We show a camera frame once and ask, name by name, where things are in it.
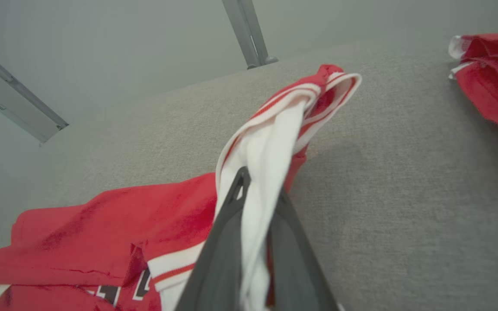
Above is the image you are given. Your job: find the red Bulls jersey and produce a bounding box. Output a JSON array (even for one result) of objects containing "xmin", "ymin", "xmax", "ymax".
[{"xmin": 0, "ymin": 64, "xmax": 362, "ymax": 311}]

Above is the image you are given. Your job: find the grey wall rail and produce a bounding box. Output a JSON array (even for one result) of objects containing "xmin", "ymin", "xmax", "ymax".
[{"xmin": 0, "ymin": 40, "xmax": 69, "ymax": 146}]

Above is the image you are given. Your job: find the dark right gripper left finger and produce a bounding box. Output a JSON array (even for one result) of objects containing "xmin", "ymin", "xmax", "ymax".
[{"xmin": 175, "ymin": 166, "xmax": 251, "ymax": 311}]

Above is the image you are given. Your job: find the red shorts white trim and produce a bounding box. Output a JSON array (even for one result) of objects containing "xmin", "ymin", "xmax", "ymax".
[{"xmin": 448, "ymin": 32, "xmax": 498, "ymax": 140}]

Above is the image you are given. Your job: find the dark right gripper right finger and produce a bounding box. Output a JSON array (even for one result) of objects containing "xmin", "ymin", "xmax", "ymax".
[{"xmin": 268, "ymin": 189, "xmax": 340, "ymax": 311}]

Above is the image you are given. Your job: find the grey metal post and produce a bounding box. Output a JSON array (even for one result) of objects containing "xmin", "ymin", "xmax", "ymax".
[{"xmin": 222, "ymin": 0, "xmax": 279, "ymax": 70}]

